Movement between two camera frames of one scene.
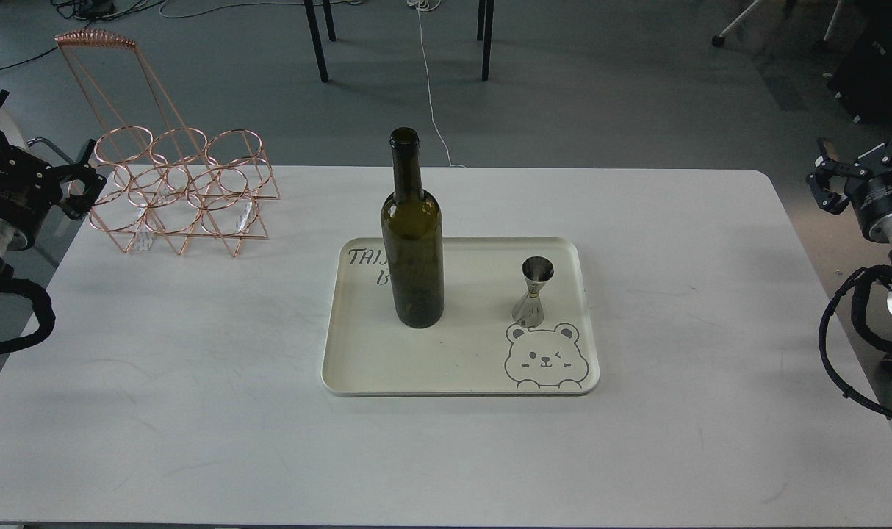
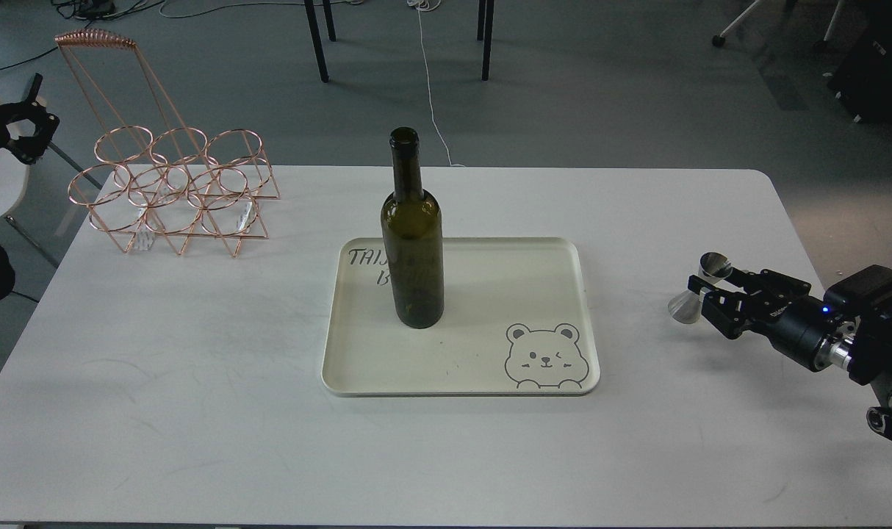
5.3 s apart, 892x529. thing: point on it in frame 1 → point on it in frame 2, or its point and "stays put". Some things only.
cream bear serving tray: (477, 349) stays put
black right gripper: (882, 186) → (810, 329)
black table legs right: (485, 24) stays put
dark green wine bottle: (413, 235) stays put
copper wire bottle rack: (169, 183) stays put
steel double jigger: (528, 310) → (713, 267)
